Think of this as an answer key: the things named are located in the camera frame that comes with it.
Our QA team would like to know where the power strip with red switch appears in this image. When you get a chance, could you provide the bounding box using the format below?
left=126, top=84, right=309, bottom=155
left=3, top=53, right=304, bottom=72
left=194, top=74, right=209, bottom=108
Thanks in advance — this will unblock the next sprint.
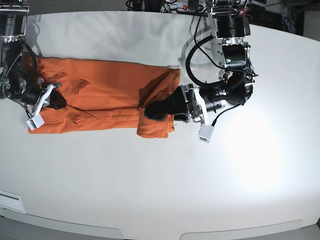
left=160, top=0, right=207, bottom=15

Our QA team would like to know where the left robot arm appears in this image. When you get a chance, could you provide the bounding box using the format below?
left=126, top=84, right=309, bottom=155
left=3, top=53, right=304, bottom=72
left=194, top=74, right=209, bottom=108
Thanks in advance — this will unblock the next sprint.
left=144, top=0, right=257, bottom=126

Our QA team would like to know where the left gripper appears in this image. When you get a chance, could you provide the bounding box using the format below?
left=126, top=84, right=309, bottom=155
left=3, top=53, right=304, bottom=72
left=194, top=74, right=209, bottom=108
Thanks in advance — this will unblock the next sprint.
left=144, top=84, right=225, bottom=125

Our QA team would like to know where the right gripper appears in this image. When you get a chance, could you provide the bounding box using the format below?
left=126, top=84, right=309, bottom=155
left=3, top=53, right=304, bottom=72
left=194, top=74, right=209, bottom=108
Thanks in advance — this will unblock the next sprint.
left=4, top=74, right=67, bottom=117

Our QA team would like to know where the orange T-shirt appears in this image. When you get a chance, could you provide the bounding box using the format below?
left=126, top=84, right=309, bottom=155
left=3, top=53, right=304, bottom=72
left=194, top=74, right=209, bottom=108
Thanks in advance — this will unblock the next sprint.
left=33, top=57, right=181, bottom=139

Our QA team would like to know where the white label sticker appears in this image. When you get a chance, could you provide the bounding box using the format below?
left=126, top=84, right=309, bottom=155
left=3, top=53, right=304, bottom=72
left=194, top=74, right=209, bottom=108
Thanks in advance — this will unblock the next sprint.
left=0, top=191, right=26, bottom=214

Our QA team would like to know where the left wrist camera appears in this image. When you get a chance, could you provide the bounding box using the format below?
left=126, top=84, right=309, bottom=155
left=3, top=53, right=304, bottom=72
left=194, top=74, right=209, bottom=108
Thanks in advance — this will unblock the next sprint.
left=198, top=124, right=215, bottom=143

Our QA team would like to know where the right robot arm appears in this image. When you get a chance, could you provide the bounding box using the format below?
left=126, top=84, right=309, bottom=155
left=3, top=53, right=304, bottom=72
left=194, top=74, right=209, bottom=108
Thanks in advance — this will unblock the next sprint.
left=0, top=0, right=67, bottom=118

